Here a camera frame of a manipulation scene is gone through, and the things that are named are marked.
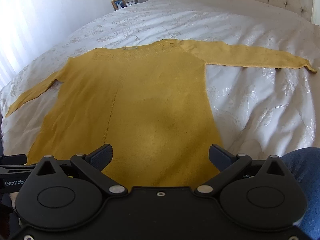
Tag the wooden picture frame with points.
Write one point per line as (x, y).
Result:
(118, 4)

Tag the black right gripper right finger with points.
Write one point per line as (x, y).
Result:
(230, 167)

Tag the white embroidered bedspread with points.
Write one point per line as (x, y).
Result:
(257, 111)

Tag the mustard yellow knit sweater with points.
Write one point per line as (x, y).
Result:
(148, 102)

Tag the small white alarm clock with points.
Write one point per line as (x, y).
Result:
(131, 3)

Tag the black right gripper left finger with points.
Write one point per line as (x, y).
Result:
(89, 167)

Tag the blue jeans leg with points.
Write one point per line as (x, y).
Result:
(305, 167)

